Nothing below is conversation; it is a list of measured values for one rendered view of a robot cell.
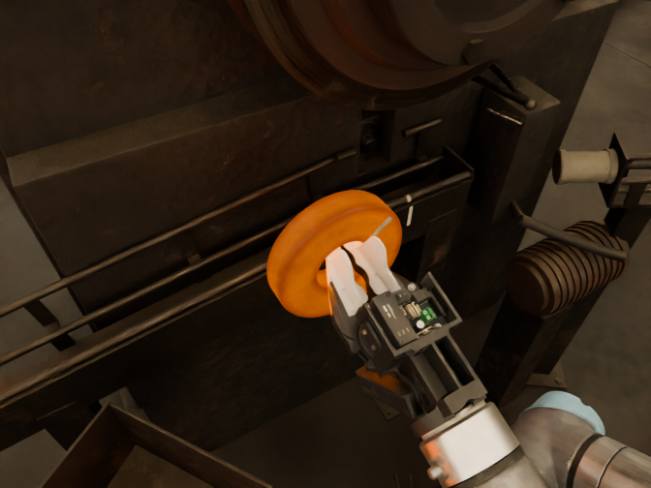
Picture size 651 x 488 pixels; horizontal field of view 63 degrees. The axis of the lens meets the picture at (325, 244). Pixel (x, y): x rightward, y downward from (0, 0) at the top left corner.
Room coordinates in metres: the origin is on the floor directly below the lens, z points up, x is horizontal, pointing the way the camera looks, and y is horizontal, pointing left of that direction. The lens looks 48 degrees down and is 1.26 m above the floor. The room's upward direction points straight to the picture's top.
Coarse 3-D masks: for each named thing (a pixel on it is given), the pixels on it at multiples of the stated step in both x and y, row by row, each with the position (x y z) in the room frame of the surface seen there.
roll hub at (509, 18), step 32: (384, 0) 0.45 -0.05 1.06; (416, 0) 0.45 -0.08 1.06; (448, 0) 0.49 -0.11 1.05; (480, 0) 0.51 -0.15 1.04; (512, 0) 0.53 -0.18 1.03; (544, 0) 0.53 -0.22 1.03; (416, 32) 0.46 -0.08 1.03; (448, 32) 0.48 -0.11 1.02; (480, 32) 0.50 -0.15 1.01; (512, 32) 0.52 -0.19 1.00; (448, 64) 0.48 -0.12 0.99
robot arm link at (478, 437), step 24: (480, 408) 0.19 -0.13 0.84; (432, 432) 0.18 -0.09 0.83; (456, 432) 0.17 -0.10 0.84; (480, 432) 0.17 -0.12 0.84; (504, 432) 0.17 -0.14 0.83; (432, 456) 0.16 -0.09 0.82; (456, 456) 0.16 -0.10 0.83; (480, 456) 0.15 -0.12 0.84; (504, 456) 0.15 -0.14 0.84; (456, 480) 0.14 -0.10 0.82
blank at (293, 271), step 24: (360, 192) 0.40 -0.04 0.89; (312, 216) 0.36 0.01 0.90; (336, 216) 0.36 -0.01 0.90; (360, 216) 0.37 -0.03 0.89; (384, 216) 0.38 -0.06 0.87; (288, 240) 0.34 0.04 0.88; (312, 240) 0.34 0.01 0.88; (336, 240) 0.35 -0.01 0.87; (360, 240) 0.37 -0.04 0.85; (384, 240) 0.38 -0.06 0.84; (288, 264) 0.33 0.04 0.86; (312, 264) 0.34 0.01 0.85; (288, 288) 0.32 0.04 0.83; (312, 288) 0.34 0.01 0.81; (312, 312) 0.33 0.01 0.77
